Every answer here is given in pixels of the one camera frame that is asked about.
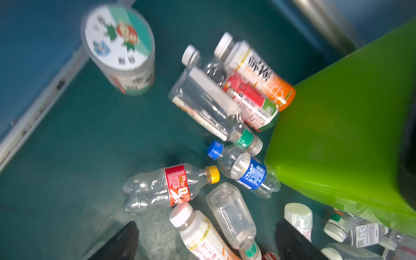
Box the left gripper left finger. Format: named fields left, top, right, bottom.
left=87, top=221, right=139, bottom=260

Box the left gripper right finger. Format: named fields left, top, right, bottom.
left=275, top=218, right=328, bottom=260

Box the yellow cap red label bottle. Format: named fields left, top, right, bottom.
left=122, top=163, right=220, bottom=215

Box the green bin with black liner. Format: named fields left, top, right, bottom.
left=265, top=20, right=416, bottom=236

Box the red gold label bottle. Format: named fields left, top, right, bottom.
left=262, top=252, right=280, bottom=260

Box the white bottle red cap upper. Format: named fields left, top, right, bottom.
left=284, top=203, right=313, bottom=242

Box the clear square bottle white cap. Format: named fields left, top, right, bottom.
left=321, top=243, right=383, bottom=260

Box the purple text label bottle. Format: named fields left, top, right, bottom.
left=343, top=218, right=398, bottom=251

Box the clear bottle green neck band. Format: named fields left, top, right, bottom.
left=206, top=182, right=262, bottom=260

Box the orange label white cap bottle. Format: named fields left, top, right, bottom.
left=169, top=203, right=240, bottom=260

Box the blue cap clear water bottle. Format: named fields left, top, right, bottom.
left=207, top=141, right=281, bottom=199

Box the red green label bottle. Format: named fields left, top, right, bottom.
left=223, top=72, right=279, bottom=132

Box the clear flat white label bottle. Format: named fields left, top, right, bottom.
left=168, top=44, right=264, bottom=157

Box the white orange milk tea bottle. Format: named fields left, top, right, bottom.
left=214, top=32, right=296, bottom=112

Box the round tin with printed lid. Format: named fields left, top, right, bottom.
left=80, top=4, right=156, bottom=96

